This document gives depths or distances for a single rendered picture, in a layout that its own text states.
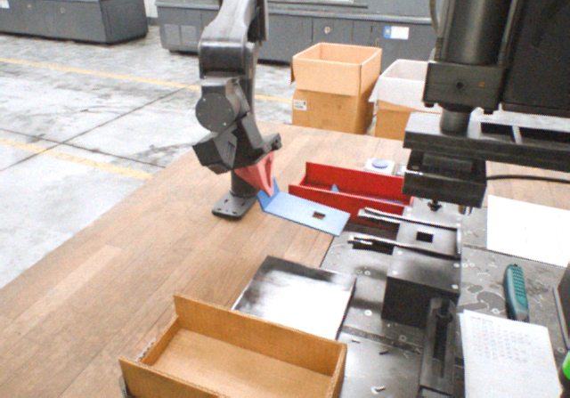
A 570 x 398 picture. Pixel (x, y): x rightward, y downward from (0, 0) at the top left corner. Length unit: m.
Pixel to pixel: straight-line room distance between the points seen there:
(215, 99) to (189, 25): 5.70
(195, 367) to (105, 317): 0.18
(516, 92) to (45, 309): 0.72
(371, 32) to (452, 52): 4.70
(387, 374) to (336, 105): 2.51
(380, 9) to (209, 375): 4.83
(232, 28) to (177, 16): 5.69
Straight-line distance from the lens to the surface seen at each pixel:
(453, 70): 0.57
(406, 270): 0.66
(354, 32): 5.31
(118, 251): 0.86
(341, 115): 3.02
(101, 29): 7.41
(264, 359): 0.63
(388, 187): 0.97
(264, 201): 0.75
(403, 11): 5.16
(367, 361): 0.65
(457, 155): 0.60
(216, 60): 0.69
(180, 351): 0.65
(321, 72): 2.97
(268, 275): 0.73
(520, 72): 0.55
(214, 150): 0.64
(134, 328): 0.71
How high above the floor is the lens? 1.40
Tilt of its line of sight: 29 degrees down
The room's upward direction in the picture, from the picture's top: straight up
